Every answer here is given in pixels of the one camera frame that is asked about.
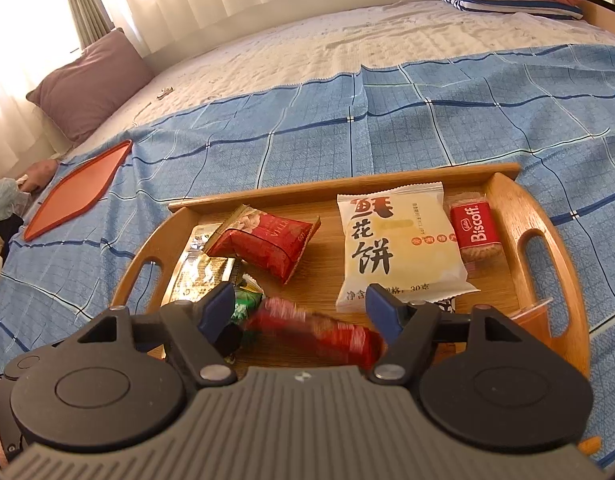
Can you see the grey green drape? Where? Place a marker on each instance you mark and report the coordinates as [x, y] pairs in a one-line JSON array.
[[87, 5]]

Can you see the white quilted bedspread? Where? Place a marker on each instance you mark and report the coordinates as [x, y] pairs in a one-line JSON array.
[[337, 40]]

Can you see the clear brown pastry packet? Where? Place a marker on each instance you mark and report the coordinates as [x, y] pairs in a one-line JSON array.
[[530, 322]]

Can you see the red snack packet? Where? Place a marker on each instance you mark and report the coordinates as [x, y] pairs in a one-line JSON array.
[[267, 247]]

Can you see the blue checked bedsheet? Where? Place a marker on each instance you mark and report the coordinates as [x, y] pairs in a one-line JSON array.
[[337, 125]]

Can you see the white flower cake packet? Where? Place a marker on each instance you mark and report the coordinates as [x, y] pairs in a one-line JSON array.
[[397, 245]]

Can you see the pink cushion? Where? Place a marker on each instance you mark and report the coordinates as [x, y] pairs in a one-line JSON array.
[[39, 175]]

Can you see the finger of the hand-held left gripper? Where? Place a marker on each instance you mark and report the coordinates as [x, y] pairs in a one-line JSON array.
[[230, 341]]

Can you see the small white switch controller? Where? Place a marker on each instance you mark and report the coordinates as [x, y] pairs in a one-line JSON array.
[[165, 93]]

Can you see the wooden bed frame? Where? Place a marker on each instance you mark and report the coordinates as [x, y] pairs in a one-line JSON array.
[[607, 15]]

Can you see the dark cloth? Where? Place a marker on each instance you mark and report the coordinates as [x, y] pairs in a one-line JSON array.
[[4, 227]]

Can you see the light blue plastic bag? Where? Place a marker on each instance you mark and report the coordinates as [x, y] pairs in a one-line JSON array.
[[4, 200]]

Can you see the red plastic tray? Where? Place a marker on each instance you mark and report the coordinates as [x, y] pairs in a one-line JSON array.
[[72, 195]]

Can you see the gold packet with white label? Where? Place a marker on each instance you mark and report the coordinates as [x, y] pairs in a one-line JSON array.
[[205, 240]]

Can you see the green pea packet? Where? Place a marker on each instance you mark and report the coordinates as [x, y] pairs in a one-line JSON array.
[[247, 305]]

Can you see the purple pillow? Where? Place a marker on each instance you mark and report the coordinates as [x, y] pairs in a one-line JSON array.
[[92, 80]]

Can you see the red biscuit packet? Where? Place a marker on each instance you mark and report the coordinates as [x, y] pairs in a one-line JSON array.
[[475, 232], [327, 335]]

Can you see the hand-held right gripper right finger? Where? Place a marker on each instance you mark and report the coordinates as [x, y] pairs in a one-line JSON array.
[[382, 310]]

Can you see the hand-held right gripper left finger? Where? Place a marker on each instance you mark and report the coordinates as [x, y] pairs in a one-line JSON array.
[[217, 307]]

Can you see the gold packet with black print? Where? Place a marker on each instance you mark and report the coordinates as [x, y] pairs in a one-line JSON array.
[[202, 275]]

